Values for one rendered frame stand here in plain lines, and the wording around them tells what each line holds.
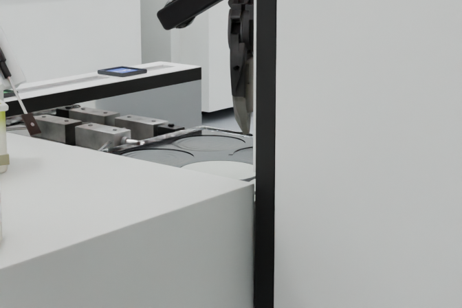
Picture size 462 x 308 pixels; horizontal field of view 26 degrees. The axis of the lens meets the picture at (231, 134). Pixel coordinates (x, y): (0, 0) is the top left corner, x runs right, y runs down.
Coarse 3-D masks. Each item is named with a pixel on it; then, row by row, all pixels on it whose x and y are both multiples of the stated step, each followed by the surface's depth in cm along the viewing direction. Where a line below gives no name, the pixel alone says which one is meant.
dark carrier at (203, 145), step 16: (144, 144) 136; (160, 144) 136; (176, 144) 137; (192, 144) 137; (208, 144) 137; (224, 144) 137; (240, 144) 137; (144, 160) 128; (160, 160) 128; (176, 160) 128; (192, 160) 128; (208, 160) 128; (224, 160) 128; (240, 160) 128
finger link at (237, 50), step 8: (240, 24) 111; (232, 32) 110; (232, 40) 109; (240, 40) 110; (232, 48) 109; (240, 48) 109; (232, 56) 109; (240, 56) 109; (232, 64) 110; (240, 64) 109; (232, 72) 110; (240, 72) 110; (232, 80) 111; (240, 80) 111; (232, 88) 111; (240, 88) 111; (240, 96) 112
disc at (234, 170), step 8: (184, 168) 124; (192, 168) 124; (200, 168) 124; (208, 168) 124; (216, 168) 124; (224, 168) 124; (232, 168) 124; (240, 168) 124; (248, 168) 124; (224, 176) 120; (232, 176) 120; (240, 176) 120; (248, 176) 120
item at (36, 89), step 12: (96, 72) 160; (156, 72) 160; (168, 72) 160; (24, 84) 149; (36, 84) 149; (48, 84) 149; (60, 84) 151; (72, 84) 151; (84, 84) 149; (96, 84) 149; (12, 96) 139; (24, 96) 139
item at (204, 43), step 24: (144, 0) 591; (144, 24) 594; (192, 24) 581; (216, 24) 579; (144, 48) 597; (168, 48) 585; (192, 48) 584; (216, 48) 582; (216, 72) 585; (216, 96) 588
